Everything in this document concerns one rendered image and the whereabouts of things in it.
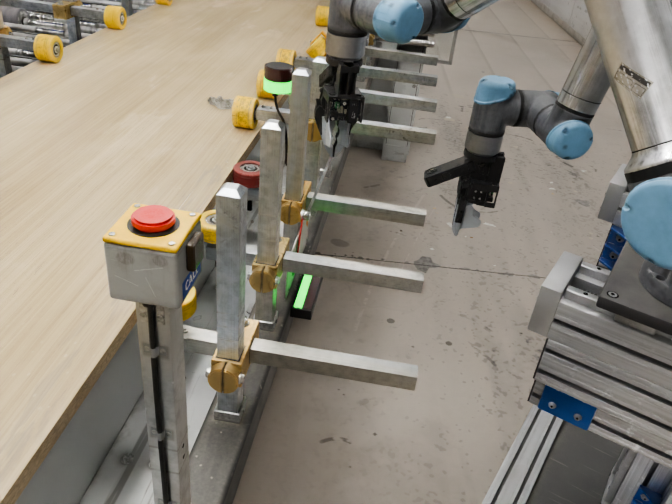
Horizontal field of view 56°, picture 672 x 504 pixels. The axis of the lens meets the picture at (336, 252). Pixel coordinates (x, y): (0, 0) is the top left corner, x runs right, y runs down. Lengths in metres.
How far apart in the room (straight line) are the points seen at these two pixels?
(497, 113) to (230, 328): 0.69
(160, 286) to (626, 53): 0.58
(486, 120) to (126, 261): 0.90
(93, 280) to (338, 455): 1.11
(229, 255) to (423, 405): 1.39
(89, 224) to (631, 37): 0.94
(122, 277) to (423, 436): 1.59
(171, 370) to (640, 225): 0.56
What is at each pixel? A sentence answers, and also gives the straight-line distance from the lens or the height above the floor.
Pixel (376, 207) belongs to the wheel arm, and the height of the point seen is 0.86.
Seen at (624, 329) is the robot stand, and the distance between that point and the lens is 1.04.
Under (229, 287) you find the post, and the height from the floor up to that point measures 0.98.
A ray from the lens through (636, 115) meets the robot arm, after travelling 0.84.
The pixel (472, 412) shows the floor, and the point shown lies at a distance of 2.22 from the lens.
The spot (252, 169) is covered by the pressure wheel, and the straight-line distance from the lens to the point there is 1.46.
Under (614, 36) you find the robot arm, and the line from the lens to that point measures 0.84.
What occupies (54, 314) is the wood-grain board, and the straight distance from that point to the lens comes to 1.05.
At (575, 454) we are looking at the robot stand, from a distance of 1.92.
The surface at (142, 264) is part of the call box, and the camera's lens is 0.60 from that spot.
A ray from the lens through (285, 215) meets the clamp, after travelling 1.40.
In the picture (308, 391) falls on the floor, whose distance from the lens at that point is 2.17.
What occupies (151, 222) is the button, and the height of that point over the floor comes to 1.23.
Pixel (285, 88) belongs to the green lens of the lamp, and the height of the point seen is 1.12.
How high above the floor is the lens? 1.53
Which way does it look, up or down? 32 degrees down
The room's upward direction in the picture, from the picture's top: 6 degrees clockwise
